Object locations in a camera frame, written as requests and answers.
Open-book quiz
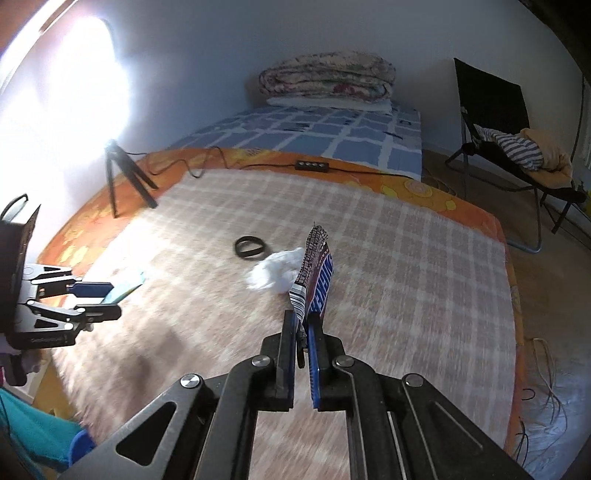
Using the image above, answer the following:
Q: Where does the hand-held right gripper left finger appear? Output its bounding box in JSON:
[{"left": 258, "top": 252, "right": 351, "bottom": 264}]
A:
[{"left": 60, "top": 309, "right": 300, "bottom": 480}]

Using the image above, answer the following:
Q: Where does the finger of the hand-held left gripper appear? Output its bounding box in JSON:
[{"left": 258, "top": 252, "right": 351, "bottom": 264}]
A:
[
  {"left": 27, "top": 301, "right": 123, "bottom": 334},
  {"left": 23, "top": 265, "right": 114, "bottom": 299}
]

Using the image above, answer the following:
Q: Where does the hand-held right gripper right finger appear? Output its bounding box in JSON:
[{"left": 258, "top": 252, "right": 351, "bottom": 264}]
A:
[{"left": 307, "top": 313, "right": 536, "bottom": 480}]

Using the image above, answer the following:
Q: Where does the colourful striped snack packet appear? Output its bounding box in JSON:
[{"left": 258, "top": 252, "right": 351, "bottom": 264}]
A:
[{"left": 99, "top": 271, "right": 147, "bottom": 305}]

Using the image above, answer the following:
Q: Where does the blue snack wrapper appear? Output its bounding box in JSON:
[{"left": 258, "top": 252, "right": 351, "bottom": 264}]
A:
[{"left": 288, "top": 224, "right": 335, "bottom": 333}]

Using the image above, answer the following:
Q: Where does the blue plastic basket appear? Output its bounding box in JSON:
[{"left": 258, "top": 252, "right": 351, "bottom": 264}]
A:
[{"left": 68, "top": 428, "right": 99, "bottom": 464}]

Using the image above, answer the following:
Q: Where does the crumpled white tissue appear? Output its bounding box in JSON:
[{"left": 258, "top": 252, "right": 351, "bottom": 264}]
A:
[{"left": 245, "top": 247, "right": 306, "bottom": 295}]

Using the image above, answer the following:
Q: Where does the black light tripod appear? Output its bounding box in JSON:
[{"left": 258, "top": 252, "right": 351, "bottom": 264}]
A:
[{"left": 104, "top": 141, "right": 158, "bottom": 219}]

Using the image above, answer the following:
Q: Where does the black rubber band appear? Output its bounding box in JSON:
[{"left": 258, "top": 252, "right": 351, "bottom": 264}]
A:
[{"left": 233, "top": 236, "right": 267, "bottom": 262}]

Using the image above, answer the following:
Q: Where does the beige plaid fringed blanket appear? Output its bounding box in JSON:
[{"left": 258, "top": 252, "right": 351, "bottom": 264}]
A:
[{"left": 51, "top": 168, "right": 518, "bottom": 480}]

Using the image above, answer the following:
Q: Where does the teal cloth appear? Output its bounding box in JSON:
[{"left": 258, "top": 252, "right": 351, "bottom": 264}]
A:
[{"left": 0, "top": 387, "right": 86, "bottom": 472}]

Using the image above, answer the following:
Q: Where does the orange floral mattress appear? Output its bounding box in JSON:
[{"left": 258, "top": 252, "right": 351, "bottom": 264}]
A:
[{"left": 37, "top": 147, "right": 525, "bottom": 462}]

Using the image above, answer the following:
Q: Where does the blue checked bedsheet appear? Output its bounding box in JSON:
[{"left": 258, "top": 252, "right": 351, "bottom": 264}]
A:
[{"left": 168, "top": 104, "right": 424, "bottom": 182}]

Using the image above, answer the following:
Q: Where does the folded floral quilt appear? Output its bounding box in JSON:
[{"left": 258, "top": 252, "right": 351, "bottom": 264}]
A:
[{"left": 259, "top": 52, "right": 397, "bottom": 103}]

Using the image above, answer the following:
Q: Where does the striped cloth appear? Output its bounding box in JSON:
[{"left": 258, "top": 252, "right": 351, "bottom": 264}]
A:
[{"left": 475, "top": 126, "right": 546, "bottom": 171}]

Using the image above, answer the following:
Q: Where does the beige cloth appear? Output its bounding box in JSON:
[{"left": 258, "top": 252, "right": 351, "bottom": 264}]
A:
[{"left": 519, "top": 128, "right": 575, "bottom": 189}]

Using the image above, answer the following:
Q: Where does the black folding chair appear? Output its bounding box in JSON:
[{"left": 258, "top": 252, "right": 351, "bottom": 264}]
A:
[{"left": 444, "top": 58, "right": 589, "bottom": 254}]

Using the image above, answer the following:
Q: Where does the thin black pole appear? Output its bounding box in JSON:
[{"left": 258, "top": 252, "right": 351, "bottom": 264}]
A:
[{"left": 574, "top": 76, "right": 588, "bottom": 162}]

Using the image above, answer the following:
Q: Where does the black power strip with cable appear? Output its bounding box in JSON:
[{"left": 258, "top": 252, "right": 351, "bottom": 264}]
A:
[{"left": 124, "top": 147, "right": 384, "bottom": 178}]

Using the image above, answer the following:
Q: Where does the bright ring light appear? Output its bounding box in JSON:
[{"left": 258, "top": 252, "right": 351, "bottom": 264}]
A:
[{"left": 46, "top": 16, "right": 132, "bottom": 144}]

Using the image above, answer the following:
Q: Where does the floor cables bundle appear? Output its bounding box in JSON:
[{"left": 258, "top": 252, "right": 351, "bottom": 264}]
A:
[{"left": 515, "top": 337, "right": 573, "bottom": 467}]

